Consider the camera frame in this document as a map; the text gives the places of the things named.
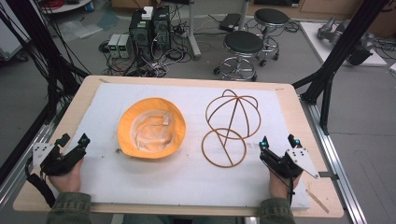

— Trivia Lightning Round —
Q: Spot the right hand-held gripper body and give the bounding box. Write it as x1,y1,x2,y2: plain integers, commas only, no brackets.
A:
259,147,320,180

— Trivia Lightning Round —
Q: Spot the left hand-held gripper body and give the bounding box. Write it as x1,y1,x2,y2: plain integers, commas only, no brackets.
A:
32,142,87,177

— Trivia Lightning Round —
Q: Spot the person's left hand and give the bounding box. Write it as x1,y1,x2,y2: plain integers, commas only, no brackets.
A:
48,158,85,194

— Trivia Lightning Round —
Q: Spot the person's right hand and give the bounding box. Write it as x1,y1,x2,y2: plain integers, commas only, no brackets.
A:
268,169,303,201

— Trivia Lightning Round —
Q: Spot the thin wooden stick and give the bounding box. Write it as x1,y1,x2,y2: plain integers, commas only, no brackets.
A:
304,189,331,215

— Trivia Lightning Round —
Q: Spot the orange bucket hat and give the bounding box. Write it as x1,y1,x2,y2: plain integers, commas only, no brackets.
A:
117,97,188,160

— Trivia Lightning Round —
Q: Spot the white foam mat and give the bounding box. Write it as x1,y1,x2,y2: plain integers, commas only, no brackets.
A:
51,82,312,210

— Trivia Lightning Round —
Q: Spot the white bench power supply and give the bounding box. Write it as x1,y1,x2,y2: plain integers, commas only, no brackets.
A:
117,34,134,60
106,33,121,59

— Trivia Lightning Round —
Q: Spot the white floor platform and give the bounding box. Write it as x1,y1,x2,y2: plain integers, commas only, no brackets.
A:
299,21,389,68

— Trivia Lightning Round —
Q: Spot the black round stool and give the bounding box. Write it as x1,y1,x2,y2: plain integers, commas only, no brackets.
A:
253,7,290,68
213,30,265,83

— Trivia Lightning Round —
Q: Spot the black computer tower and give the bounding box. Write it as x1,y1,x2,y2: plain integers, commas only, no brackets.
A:
152,5,173,52
128,8,154,62

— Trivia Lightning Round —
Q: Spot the flat black case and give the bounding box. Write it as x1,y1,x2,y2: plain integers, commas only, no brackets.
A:
218,12,242,33

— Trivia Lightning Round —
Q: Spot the grey metal stand leg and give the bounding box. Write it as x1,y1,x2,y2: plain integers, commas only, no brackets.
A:
186,0,203,61

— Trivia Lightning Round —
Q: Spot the round white table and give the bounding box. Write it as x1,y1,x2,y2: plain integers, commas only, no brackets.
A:
38,0,94,15

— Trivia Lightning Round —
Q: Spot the small white box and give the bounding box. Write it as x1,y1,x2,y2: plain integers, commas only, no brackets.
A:
141,6,155,21

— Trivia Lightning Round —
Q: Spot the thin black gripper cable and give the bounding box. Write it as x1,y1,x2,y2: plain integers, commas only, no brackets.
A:
267,161,296,207

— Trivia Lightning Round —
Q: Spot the black sleeved gripper cable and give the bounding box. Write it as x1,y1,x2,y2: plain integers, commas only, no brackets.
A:
24,156,58,209

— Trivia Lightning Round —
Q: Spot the brown wire hat stand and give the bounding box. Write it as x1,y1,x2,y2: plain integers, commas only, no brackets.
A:
201,89,262,169

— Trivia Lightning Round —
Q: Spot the aluminium rail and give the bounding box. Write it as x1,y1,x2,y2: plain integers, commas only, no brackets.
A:
299,94,368,224
0,102,71,208

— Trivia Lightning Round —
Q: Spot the black metal frame post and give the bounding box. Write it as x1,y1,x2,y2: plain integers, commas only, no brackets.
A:
0,0,92,125
291,0,391,136

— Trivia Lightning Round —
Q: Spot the tangle of floor cables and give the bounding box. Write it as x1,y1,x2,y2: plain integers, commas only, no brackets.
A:
97,6,200,78

